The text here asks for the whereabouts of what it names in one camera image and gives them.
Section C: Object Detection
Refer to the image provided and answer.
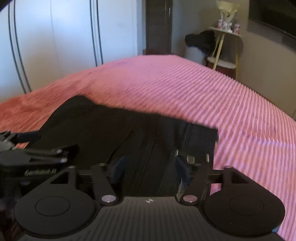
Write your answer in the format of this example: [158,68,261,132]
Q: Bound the white wardrobe with black stripes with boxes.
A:
[1,1,143,101]

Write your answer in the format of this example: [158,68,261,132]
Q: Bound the black pants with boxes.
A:
[29,95,218,197]

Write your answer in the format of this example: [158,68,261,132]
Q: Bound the white laundry basket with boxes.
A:
[184,46,207,66]

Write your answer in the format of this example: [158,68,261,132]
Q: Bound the wall mounted black television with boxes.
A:
[248,0,295,39]

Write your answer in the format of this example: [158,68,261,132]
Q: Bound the pink ribbed bed blanket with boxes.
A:
[1,55,295,240]

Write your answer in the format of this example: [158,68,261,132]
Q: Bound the black clothes pile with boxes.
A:
[185,30,216,55]

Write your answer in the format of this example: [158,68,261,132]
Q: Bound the dark wooden door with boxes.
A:
[145,0,173,55]

